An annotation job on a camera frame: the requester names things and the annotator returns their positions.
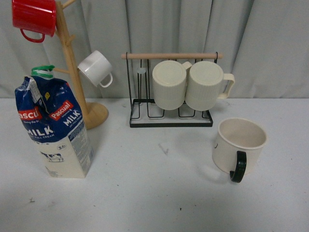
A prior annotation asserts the cream mug black handle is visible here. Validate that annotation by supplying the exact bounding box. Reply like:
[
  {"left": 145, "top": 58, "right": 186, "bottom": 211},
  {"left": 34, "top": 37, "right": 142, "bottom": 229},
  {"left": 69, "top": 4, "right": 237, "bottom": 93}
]
[{"left": 212, "top": 117, "right": 267, "bottom": 183}]

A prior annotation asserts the blue Pascual milk carton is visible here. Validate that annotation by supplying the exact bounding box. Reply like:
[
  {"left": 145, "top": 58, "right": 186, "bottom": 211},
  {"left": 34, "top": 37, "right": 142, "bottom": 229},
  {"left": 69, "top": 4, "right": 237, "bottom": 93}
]
[{"left": 15, "top": 65, "right": 93, "bottom": 178}]

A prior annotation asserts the cream ribbed mug left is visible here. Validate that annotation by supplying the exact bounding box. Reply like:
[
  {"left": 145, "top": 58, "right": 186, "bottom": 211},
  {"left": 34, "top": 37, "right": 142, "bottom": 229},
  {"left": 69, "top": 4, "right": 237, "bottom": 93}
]
[{"left": 152, "top": 60, "right": 192, "bottom": 110}]

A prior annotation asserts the cream ribbed mug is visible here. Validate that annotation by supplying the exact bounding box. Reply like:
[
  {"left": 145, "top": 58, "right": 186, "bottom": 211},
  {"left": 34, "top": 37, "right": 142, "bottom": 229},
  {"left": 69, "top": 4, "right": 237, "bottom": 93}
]
[
  {"left": 185, "top": 61, "right": 235, "bottom": 111},
  {"left": 152, "top": 60, "right": 192, "bottom": 110}
]

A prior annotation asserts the wooden mug tree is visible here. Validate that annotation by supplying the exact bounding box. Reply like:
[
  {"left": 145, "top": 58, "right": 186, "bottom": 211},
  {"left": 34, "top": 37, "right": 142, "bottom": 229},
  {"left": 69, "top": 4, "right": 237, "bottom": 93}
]
[{"left": 54, "top": 0, "right": 108, "bottom": 130}]

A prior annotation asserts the cream ribbed mug right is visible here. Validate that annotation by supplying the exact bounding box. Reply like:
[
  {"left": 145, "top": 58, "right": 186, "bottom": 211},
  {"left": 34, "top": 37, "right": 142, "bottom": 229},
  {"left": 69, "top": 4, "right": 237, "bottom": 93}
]
[{"left": 185, "top": 61, "right": 235, "bottom": 111}]

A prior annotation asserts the white enamel mug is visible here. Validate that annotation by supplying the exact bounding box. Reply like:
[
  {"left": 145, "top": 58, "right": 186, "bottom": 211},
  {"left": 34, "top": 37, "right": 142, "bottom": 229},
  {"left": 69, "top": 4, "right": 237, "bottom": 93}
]
[{"left": 78, "top": 50, "right": 113, "bottom": 88}]

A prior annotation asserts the red enamel mug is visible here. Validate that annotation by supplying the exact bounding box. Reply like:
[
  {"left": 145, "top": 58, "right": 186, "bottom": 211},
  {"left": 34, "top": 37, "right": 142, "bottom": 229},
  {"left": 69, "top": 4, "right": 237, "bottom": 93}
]
[{"left": 12, "top": 0, "right": 56, "bottom": 43}]

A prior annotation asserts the black wire cup rack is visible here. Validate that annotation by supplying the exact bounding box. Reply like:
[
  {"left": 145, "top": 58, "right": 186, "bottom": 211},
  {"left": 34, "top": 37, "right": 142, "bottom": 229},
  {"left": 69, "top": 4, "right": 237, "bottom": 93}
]
[{"left": 121, "top": 52, "right": 223, "bottom": 128}]

